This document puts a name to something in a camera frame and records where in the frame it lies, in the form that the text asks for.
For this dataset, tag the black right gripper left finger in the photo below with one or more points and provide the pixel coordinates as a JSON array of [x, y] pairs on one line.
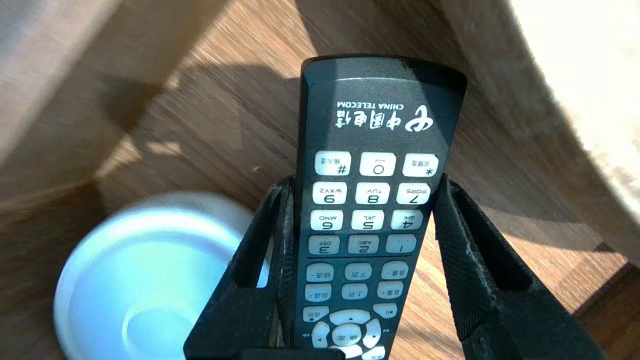
[[240, 315]]

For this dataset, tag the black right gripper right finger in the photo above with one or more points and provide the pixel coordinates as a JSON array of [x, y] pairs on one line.
[[500, 310]]

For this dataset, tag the white round puck speaker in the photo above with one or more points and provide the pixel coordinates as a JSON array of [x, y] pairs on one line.
[[150, 280]]

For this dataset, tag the round wooden side table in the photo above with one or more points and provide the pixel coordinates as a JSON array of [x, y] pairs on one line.
[[225, 125]]

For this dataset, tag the black TV remote control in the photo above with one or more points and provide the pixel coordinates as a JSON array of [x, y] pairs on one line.
[[375, 125]]

